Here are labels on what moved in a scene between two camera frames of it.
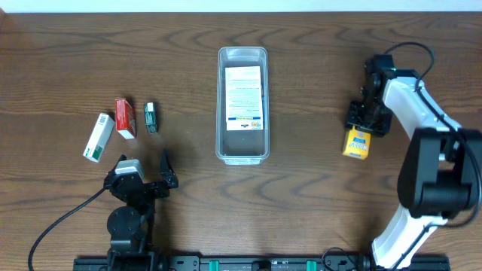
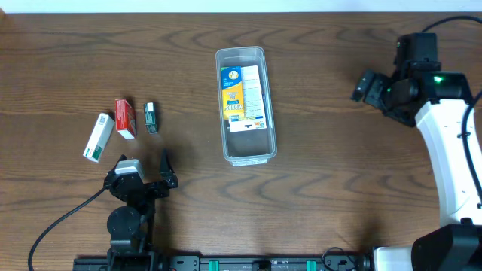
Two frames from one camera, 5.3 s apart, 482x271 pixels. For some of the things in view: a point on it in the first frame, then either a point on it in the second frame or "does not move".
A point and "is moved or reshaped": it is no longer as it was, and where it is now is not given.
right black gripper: [368, 126] → [376, 91]
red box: [125, 119] does not move
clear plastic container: [242, 105] is moved or reshaped
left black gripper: [147, 187] does not move
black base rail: [251, 264] does not move
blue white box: [243, 98] does not move
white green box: [99, 138] does not move
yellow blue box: [357, 144] → [232, 91]
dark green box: [151, 117] does not move
